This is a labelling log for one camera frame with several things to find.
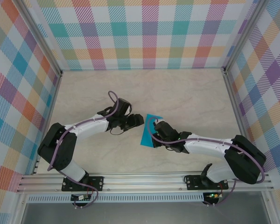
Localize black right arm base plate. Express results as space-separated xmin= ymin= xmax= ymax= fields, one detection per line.
xmin=185 ymin=175 xmax=229 ymax=191

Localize aluminium side frame rail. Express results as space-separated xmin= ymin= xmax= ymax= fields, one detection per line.
xmin=223 ymin=70 xmax=259 ymax=175
xmin=31 ymin=72 xmax=63 ymax=175

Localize small black circuit board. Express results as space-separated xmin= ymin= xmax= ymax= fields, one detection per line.
xmin=70 ymin=194 xmax=92 ymax=202

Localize blue square paper sheet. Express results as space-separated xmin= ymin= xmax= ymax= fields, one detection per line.
xmin=140 ymin=113 xmax=165 ymax=148

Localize aluminium upright frame post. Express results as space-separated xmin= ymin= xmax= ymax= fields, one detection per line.
xmin=13 ymin=0 xmax=63 ymax=77
xmin=223 ymin=0 xmax=268 ymax=74

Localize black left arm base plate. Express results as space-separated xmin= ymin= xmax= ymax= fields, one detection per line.
xmin=62 ymin=176 xmax=105 ymax=191

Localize slotted grey cable duct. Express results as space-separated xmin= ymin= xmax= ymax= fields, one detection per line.
xmin=27 ymin=194 xmax=205 ymax=203

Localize aluminium mounting rail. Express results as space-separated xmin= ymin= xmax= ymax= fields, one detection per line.
xmin=16 ymin=172 xmax=275 ymax=193

